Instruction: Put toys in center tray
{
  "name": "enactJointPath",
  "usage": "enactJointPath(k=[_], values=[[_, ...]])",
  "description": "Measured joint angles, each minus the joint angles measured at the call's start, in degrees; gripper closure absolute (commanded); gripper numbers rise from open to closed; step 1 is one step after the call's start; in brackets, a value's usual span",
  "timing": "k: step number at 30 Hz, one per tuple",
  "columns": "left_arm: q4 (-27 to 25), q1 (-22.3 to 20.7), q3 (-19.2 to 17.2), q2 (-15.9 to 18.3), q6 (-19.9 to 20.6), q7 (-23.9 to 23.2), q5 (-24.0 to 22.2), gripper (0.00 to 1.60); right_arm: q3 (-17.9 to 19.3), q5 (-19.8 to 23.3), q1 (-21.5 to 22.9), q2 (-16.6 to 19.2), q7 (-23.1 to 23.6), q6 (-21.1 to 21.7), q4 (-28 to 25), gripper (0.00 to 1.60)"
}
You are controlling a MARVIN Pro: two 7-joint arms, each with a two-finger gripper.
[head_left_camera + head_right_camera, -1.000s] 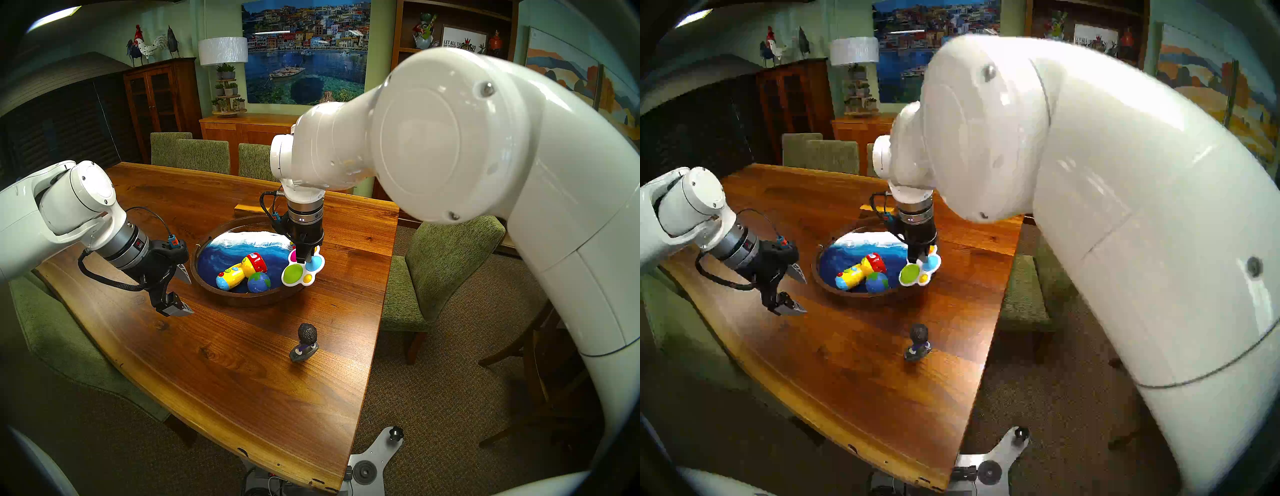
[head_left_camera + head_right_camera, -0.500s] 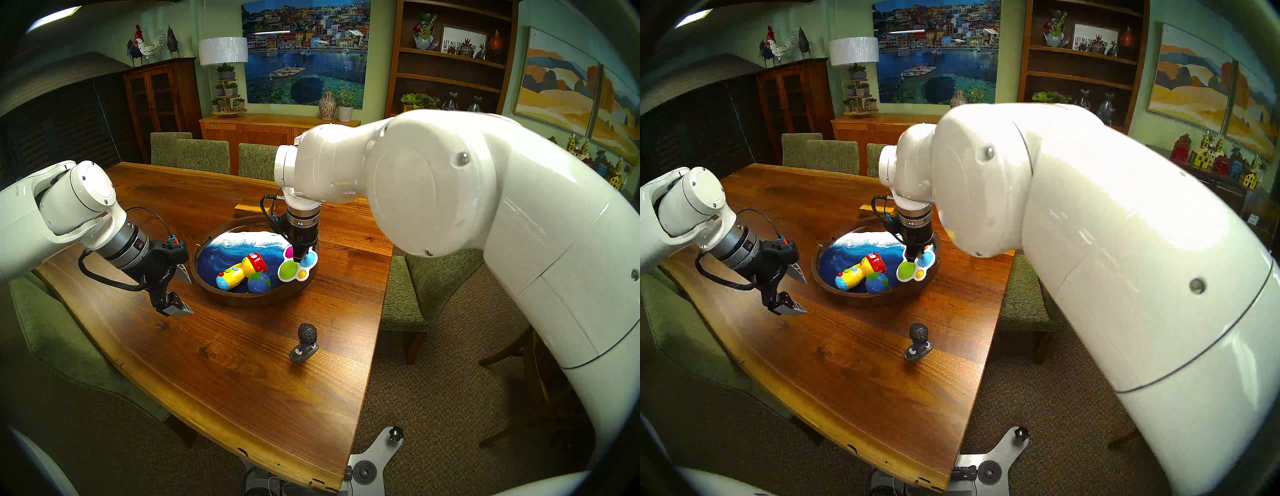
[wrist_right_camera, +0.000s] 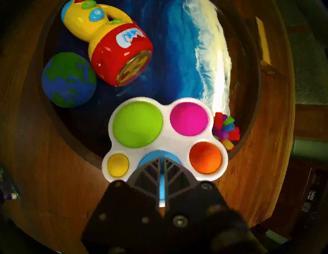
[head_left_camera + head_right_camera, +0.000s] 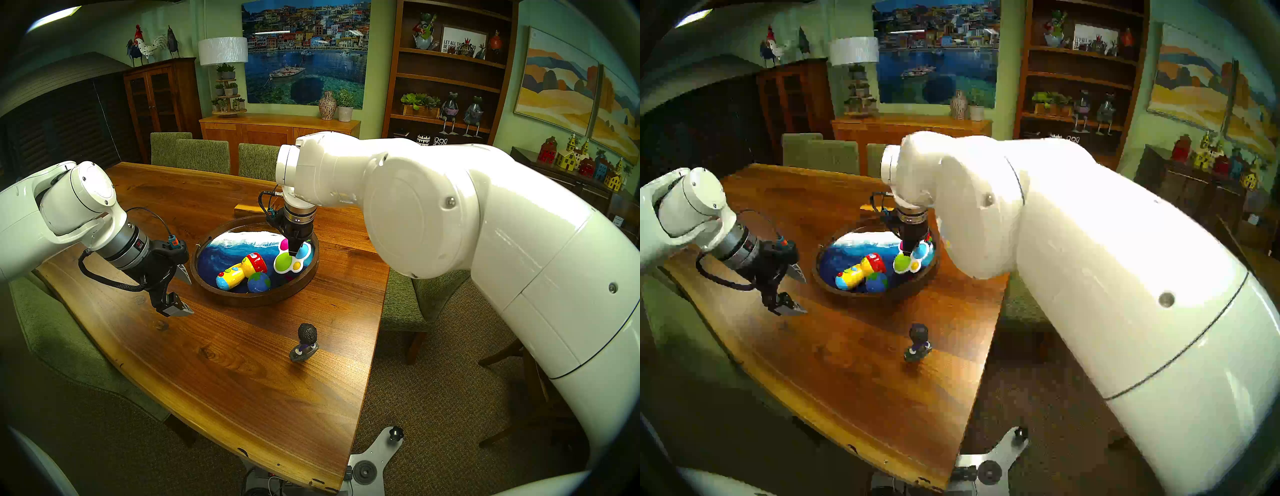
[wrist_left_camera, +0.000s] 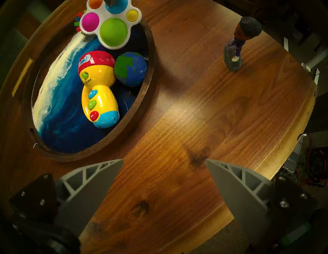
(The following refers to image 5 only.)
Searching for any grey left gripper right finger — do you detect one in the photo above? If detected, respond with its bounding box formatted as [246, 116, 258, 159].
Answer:
[205, 159, 319, 246]

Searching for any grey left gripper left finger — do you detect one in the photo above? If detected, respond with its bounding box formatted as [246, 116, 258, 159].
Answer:
[10, 159, 125, 235]

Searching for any white colourful dimple pop toy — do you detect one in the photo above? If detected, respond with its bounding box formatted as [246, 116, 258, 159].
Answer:
[79, 0, 142, 50]

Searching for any multicolour spiky ball toy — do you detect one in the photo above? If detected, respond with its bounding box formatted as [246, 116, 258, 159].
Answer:
[74, 12, 86, 35]

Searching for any blue green globe ball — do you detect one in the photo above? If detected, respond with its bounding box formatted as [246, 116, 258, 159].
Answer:
[114, 52, 148, 87]

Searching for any yellow red toy flashlight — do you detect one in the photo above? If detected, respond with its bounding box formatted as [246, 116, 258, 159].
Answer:
[78, 50, 120, 129]

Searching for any round wooden ocean resin tray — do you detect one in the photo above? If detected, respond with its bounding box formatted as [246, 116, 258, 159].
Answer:
[22, 0, 157, 162]

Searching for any small grey electronics box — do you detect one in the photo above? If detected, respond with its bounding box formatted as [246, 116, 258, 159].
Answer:
[282, 152, 299, 172]

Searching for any green upholstered dining chair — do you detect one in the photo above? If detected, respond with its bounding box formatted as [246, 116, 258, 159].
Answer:
[0, 28, 28, 85]

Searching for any purple suit bobblehead figurine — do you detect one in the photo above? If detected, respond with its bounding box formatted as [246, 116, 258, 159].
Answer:
[223, 17, 262, 71]

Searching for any black red cable bundle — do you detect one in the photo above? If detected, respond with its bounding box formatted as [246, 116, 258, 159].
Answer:
[306, 147, 328, 186]

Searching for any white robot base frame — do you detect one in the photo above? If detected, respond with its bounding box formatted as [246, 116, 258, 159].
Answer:
[283, 37, 328, 85]

